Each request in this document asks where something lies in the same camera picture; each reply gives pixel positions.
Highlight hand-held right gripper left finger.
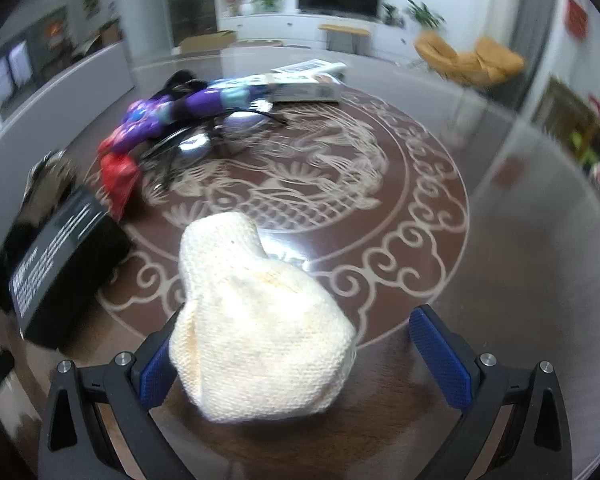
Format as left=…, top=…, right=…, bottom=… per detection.
left=37, top=305, right=196, bottom=480

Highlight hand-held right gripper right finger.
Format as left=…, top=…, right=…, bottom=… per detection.
left=409, top=304, right=573, bottom=480

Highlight white knitted glove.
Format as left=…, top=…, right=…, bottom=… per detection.
left=169, top=212, right=358, bottom=423

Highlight red snack packet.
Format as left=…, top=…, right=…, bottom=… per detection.
left=99, top=152, right=143, bottom=221

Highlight black eyeglasses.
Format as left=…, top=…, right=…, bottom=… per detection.
left=140, top=110, right=288, bottom=188

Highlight blue white toothpaste box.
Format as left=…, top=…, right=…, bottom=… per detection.
left=210, top=72, right=342, bottom=105

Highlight patterned glass desktop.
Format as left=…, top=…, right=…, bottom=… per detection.
left=0, top=42, right=600, bottom=480

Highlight black box with white label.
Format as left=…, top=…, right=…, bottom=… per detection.
left=0, top=186, right=133, bottom=351

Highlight silver metal object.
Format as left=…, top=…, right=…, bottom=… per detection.
left=22, top=150, right=78, bottom=211

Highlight wooden chair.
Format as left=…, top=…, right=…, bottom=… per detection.
left=532, top=77, right=600, bottom=161

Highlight purple toy robot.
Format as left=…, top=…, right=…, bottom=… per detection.
left=99, top=85, right=258, bottom=156

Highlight yellow lounge chair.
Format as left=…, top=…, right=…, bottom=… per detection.
left=414, top=31, right=526, bottom=88

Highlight black fluffy cloth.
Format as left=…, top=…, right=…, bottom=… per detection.
left=162, top=71, right=206, bottom=96

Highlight white barcode box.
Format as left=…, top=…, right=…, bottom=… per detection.
left=271, top=59, right=348, bottom=75

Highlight grey curtain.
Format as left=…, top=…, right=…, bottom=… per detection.
left=522, top=0, right=563, bottom=111

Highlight cardboard box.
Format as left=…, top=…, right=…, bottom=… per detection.
left=179, top=30, right=237, bottom=53

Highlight wooden bench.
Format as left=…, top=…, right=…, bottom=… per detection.
left=318, top=23, right=371, bottom=53

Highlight large potted plant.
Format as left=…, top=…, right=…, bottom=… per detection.
left=405, top=0, right=446, bottom=31

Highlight white television cabinet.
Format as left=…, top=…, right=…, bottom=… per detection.
left=219, top=11, right=421, bottom=61

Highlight dark display cabinet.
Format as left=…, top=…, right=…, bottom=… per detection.
left=166, top=0, right=218, bottom=51

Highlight red wall hanging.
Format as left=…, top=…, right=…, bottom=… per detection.
left=566, top=0, right=588, bottom=38

